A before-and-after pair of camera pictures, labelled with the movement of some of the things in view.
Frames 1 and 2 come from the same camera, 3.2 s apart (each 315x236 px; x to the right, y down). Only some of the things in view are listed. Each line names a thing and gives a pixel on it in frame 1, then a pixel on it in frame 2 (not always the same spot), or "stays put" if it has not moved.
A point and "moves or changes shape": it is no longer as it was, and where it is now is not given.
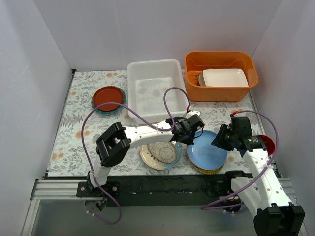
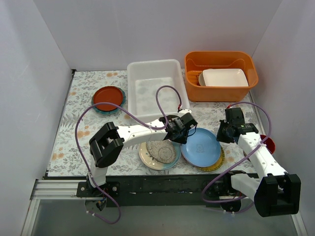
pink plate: x=201 y=168 → x=183 y=155
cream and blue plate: x=153 y=163 stays put
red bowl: x=269 y=145 stays put
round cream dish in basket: x=201 y=80 stays put
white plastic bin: x=147 y=81 stays put
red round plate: x=108 y=94 stays put
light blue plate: x=203 y=154 moves or changes shape
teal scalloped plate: x=110 y=112 stays put
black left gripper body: x=188 y=138 → x=180 y=136
